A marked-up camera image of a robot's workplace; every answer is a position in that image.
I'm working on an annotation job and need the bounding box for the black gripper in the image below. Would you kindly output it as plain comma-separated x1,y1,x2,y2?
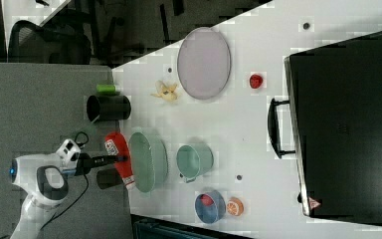
75,153,128,176

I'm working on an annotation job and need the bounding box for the red ketchup bottle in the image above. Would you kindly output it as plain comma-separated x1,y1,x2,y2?
104,131,135,190

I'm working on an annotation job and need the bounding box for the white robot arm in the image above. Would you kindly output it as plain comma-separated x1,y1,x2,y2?
10,152,125,239

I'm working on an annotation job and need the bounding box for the green oval strainer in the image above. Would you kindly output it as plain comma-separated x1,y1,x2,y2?
128,131,168,193

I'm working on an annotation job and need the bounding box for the small black cup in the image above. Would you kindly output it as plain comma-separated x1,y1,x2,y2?
96,168,122,189

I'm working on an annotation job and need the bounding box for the large black pot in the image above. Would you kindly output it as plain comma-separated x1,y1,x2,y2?
86,96,131,121

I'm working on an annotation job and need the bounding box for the green mug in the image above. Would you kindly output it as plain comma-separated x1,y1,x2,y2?
176,143,214,183

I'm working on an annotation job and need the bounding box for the peeled banana toy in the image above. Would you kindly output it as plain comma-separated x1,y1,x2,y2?
152,81,178,102

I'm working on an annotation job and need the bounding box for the red toy in bowl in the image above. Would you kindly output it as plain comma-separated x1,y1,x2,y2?
200,194,214,206

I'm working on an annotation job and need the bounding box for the blue bowl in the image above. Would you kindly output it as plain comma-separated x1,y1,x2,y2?
194,190,226,224

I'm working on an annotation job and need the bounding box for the black office chair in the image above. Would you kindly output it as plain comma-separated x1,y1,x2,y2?
7,20,92,65

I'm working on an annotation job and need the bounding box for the orange slice toy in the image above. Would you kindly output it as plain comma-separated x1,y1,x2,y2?
226,197,244,216

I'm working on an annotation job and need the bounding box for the purple oval plate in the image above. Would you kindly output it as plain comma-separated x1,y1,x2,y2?
177,27,231,102

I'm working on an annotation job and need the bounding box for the red strawberry toy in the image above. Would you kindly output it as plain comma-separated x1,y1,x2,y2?
250,74,264,89

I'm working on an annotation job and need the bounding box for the silver toaster oven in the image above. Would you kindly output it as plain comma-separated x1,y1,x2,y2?
268,31,382,226

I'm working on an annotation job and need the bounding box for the black camera cable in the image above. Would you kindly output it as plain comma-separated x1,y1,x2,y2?
74,130,91,147

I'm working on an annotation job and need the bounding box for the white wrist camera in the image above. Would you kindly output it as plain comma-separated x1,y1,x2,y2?
56,138,81,167

